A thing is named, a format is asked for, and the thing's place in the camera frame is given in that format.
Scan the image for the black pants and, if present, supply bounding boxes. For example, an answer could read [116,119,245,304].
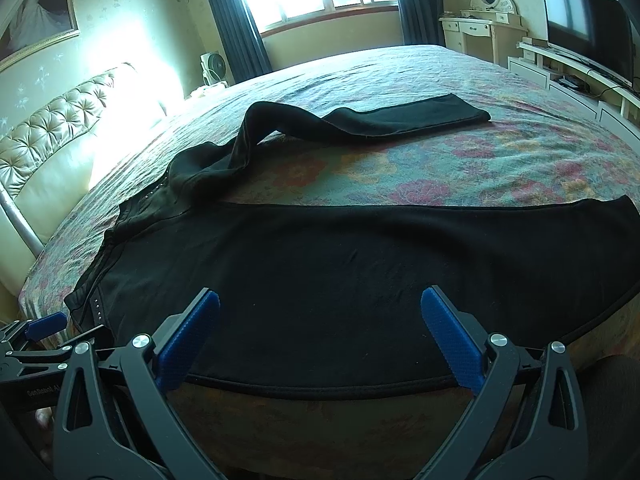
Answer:
[65,94,639,398]

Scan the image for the cream tufted leather headboard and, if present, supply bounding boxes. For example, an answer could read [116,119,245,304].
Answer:
[1,63,167,318]

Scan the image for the floral bedspread bed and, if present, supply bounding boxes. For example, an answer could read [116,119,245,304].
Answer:
[17,46,639,479]

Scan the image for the white floor fan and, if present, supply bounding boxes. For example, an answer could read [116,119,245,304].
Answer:
[200,52,227,86]

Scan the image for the dark blue left curtain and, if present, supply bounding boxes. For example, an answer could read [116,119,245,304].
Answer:
[208,0,272,84]

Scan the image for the dark blue curtain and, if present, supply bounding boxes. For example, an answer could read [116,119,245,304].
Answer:
[397,0,445,47]
[208,0,272,84]

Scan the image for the white TV cabinet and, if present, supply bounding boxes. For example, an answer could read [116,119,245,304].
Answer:
[508,41,639,151]

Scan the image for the black set-top box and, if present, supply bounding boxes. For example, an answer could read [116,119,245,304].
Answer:
[556,75,590,93]

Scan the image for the cream vanity dressing table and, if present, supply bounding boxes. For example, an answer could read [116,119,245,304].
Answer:
[439,11,528,67]

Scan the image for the black flat screen television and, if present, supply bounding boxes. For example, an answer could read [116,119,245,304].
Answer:
[544,0,634,87]

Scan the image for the dark blue right curtain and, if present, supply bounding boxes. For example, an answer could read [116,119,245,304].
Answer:
[397,0,445,47]

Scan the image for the framed wall picture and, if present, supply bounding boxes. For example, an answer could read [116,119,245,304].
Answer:
[0,0,79,70]

